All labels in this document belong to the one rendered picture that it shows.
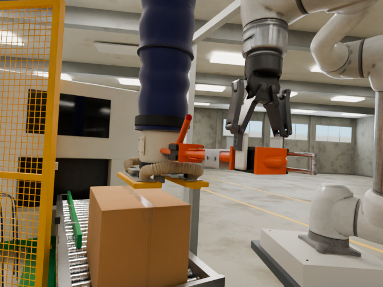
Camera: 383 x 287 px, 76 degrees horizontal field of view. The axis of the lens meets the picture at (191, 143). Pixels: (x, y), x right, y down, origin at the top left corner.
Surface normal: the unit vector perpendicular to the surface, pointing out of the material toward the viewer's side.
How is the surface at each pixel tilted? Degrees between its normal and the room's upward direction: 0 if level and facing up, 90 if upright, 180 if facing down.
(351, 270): 90
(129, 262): 90
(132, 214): 90
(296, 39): 90
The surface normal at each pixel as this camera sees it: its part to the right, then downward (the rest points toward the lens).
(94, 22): 0.11, -0.02
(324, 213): -0.74, -0.13
